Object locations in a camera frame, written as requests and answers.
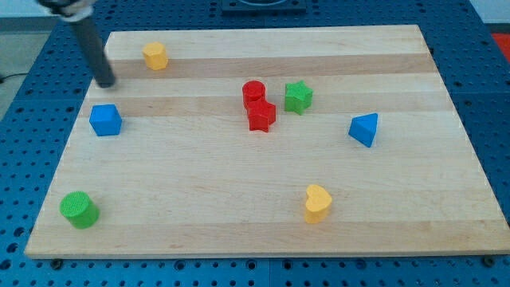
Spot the blue cube block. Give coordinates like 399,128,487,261
89,104,122,136

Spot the red star block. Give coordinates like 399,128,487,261
247,98,277,132

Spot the red cylinder block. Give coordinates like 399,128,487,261
241,81,266,108

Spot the green star block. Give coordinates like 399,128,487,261
284,81,313,115

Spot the wooden board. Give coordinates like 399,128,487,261
25,25,509,259

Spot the yellow heart block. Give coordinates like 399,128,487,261
304,184,332,224

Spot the blue triangle block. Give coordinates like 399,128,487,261
348,113,379,147

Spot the yellow hexagon block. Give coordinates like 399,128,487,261
142,41,168,70

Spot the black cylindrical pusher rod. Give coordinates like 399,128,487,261
70,16,116,88

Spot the green cylinder block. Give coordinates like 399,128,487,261
59,191,100,229

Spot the red object at edge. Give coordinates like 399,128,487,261
492,33,510,61

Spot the black cable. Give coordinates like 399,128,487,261
0,72,28,85

